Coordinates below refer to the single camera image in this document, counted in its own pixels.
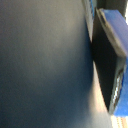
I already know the navy blue book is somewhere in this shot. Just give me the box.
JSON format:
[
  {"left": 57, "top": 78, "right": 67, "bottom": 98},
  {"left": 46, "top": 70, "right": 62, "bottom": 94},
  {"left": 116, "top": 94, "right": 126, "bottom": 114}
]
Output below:
[{"left": 0, "top": 0, "right": 114, "bottom": 128}]

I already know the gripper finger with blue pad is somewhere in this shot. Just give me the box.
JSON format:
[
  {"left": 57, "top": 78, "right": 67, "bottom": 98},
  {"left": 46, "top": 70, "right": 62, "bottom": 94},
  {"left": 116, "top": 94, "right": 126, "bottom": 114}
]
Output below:
[{"left": 91, "top": 7, "right": 128, "bottom": 115}]

